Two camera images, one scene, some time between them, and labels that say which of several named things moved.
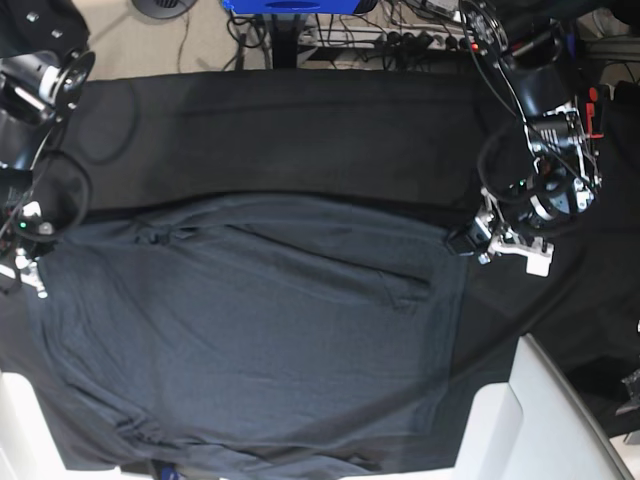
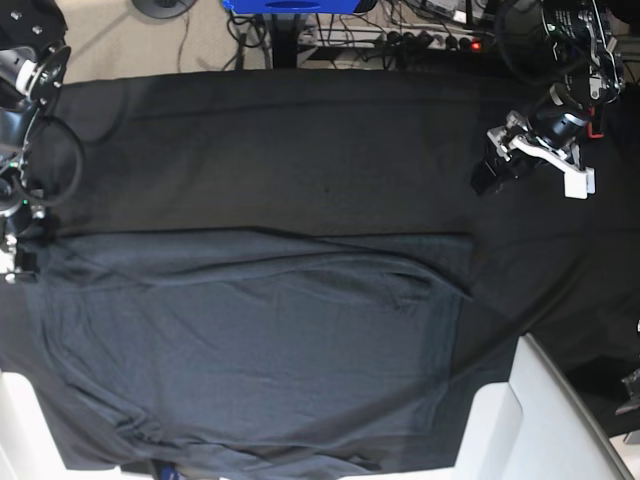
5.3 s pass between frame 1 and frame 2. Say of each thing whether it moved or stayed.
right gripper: moved
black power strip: stayed
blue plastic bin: stayed
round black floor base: stayed
